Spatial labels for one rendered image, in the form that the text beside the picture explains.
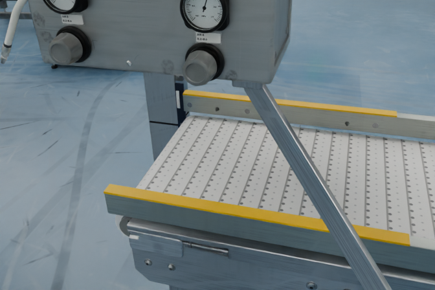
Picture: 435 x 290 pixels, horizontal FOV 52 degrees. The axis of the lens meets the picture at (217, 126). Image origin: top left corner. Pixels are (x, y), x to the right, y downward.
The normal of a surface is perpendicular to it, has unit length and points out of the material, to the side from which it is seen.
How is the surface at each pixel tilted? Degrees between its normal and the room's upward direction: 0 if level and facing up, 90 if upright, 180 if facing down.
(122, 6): 90
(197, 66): 90
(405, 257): 90
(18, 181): 0
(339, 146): 0
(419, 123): 90
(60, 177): 0
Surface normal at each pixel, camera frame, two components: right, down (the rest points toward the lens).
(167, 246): -0.28, 0.49
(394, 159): -0.03, -0.86
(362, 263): -0.77, 0.29
